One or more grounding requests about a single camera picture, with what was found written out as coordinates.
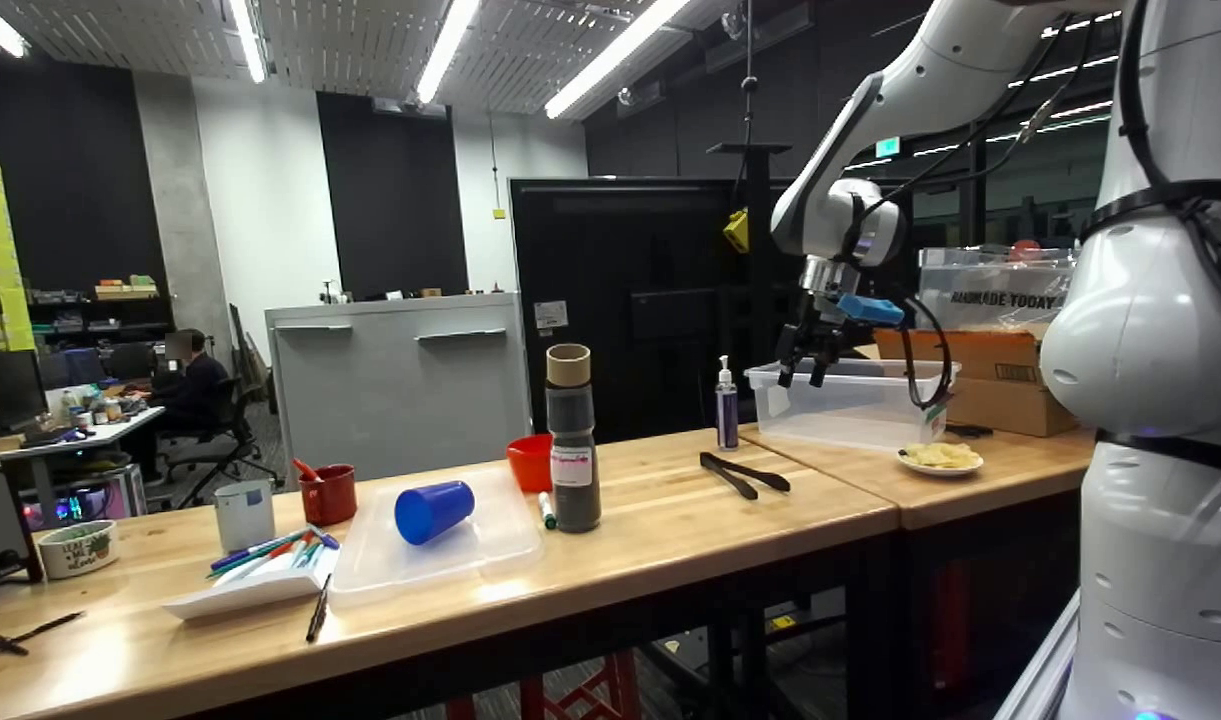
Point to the red bowl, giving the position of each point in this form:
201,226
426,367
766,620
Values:
530,463

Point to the monitor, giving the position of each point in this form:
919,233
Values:
8,388

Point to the black tongs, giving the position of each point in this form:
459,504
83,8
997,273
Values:
735,474

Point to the white printed bowl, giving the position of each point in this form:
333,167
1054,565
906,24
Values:
77,550

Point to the cardboard box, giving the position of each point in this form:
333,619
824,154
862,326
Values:
990,385

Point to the white tray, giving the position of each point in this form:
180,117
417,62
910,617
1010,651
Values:
250,592

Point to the black spoon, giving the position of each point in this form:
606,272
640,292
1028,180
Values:
25,635

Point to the purple pump bottle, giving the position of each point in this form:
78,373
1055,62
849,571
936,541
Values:
727,410

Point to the red utensil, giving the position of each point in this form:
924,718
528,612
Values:
304,468

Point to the white grey cup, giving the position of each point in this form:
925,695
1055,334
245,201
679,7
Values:
245,518

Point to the white desk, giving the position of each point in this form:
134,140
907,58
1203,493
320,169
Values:
70,438

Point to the tall dark bottle tan cap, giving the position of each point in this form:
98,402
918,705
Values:
574,450

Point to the red stool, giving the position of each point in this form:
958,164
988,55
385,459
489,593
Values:
580,695

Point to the computer with coloured lights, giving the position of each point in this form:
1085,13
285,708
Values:
85,498

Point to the white plate of chips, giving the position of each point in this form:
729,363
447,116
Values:
940,459

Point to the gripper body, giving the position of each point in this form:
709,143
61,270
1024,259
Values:
820,318

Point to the black shelf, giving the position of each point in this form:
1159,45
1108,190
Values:
100,315

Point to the blue plastic cup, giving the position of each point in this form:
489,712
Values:
432,512

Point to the green sign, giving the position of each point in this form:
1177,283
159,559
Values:
887,147

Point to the heap of coloured pens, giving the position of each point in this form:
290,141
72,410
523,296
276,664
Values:
270,552

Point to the clear plastic lid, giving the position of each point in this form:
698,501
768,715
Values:
410,570

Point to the clear printed plastic bag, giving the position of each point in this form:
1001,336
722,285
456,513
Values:
990,290

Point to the grey cabinet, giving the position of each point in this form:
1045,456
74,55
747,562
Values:
400,390

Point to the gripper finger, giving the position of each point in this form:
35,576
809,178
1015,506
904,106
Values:
787,360
823,366

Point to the person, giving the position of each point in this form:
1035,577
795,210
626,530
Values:
192,385

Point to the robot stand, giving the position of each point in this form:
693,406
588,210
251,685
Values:
1038,670

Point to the black pen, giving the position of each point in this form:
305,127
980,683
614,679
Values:
318,610

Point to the yellow hanging box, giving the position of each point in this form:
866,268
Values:
737,231

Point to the office chair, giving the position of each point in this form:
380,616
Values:
225,440

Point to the clear plastic bin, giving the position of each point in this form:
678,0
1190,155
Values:
850,405

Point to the green capped white marker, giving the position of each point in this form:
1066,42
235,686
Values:
547,510

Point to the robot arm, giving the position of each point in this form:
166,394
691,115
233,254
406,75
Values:
1150,340

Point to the red mug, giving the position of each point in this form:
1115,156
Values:
330,497

